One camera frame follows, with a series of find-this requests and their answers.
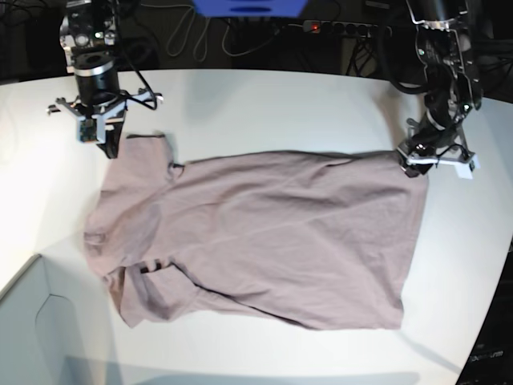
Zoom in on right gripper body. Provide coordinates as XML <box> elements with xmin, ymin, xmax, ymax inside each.
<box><xmin>46</xmin><ymin>90</ymin><xmax>164</xmax><ymax>144</ymax></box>

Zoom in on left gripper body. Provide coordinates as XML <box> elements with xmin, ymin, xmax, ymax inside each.
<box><xmin>396</xmin><ymin>118</ymin><xmax>480</xmax><ymax>180</ymax></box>

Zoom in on mauve t-shirt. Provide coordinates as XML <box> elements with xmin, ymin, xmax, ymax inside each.
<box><xmin>83</xmin><ymin>135</ymin><xmax>428</xmax><ymax>330</ymax></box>

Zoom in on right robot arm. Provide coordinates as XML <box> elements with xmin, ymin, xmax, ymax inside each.
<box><xmin>46</xmin><ymin>1</ymin><xmax>164</xmax><ymax>160</ymax></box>

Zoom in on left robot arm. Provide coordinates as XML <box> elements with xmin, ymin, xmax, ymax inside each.
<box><xmin>377</xmin><ymin>1</ymin><xmax>483</xmax><ymax>179</ymax></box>

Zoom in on blue plastic object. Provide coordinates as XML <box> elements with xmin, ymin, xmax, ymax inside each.
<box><xmin>192</xmin><ymin>0</ymin><xmax>308</xmax><ymax>18</ymax></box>

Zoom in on black power strip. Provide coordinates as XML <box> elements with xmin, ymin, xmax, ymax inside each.
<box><xmin>301</xmin><ymin>20</ymin><xmax>379</xmax><ymax>39</ymax></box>

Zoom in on grey looped cable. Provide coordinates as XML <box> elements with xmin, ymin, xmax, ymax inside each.
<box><xmin>165</xmin><ymin>7</ymin><xmax>281</xmax><ymax>61</ymax></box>

